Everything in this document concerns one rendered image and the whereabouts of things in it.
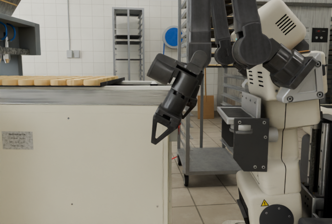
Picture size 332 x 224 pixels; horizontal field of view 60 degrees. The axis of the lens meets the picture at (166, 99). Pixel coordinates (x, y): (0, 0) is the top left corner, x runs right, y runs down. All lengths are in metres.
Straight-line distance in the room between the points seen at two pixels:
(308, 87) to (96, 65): 4.72
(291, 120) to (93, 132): 0.64
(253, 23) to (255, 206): 0.55
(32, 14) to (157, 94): 4.72
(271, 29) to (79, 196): 0.84
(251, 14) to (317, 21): 4.42
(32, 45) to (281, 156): 1.25
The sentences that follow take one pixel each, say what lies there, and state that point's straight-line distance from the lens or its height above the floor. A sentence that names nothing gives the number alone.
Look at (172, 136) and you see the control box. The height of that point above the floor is 0.72.
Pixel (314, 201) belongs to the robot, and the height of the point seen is 0.55.
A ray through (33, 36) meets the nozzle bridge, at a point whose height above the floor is 1.11.
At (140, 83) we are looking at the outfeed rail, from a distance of 1.27.
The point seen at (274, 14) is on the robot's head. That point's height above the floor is 1.12.
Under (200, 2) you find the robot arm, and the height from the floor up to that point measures 1.12.
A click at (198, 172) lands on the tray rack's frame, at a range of 2.32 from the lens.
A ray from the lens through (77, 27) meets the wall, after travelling 5.37.
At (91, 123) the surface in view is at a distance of 1.02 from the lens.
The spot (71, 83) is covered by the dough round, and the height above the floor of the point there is 0.91.
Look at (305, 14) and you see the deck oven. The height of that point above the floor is 1.73.
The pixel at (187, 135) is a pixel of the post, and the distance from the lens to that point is 2.22.
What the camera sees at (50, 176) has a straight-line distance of 1.13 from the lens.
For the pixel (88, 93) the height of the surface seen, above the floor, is 0.88.
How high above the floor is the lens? 0.97
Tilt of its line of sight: 7 degrees down
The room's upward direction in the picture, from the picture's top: straight up
